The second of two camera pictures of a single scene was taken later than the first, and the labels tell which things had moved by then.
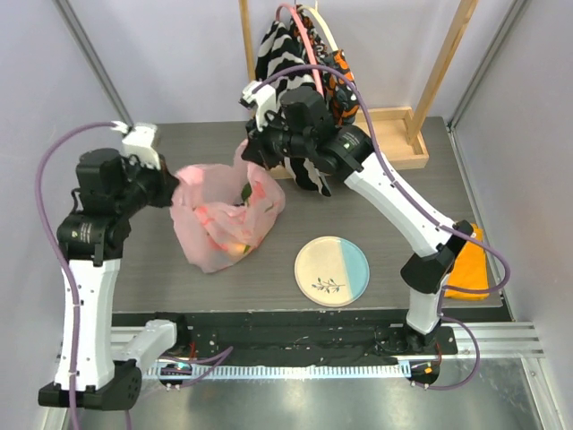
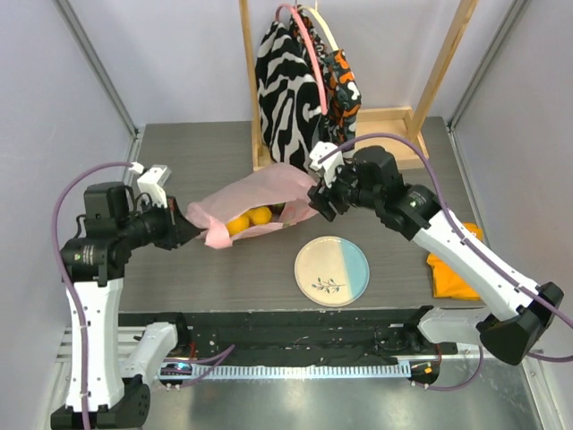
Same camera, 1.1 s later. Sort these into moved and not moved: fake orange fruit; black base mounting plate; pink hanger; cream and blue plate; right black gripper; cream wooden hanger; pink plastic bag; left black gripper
Moved: right black gripper; pink plastic bag; left black gripper; fake orange fruit
Not moved: cream and blue plate; pink hanger; cream wooden hanger; black base mounting plate
